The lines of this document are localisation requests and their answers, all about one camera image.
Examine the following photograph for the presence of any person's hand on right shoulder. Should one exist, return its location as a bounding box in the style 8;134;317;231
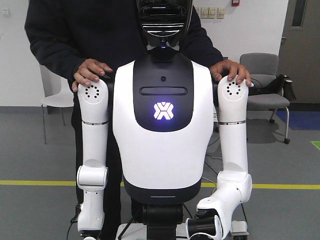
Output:
71;58;113;93

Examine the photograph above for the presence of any person's hand on left shoulder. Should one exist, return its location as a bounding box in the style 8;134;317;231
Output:
209;59;252;87

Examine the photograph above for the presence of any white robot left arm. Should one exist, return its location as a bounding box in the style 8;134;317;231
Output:
77;80;109;240

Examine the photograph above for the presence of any person in dark sweater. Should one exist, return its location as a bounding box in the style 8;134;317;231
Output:
24;0;224;240

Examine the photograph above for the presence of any grey office chair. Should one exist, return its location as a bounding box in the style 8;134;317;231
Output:
239;52;290;144

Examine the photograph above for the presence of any white plastic chair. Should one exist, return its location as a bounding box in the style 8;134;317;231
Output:
40;75;74;144

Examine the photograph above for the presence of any white black humanoid robot body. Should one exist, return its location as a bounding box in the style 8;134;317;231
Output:
112;0;214;240

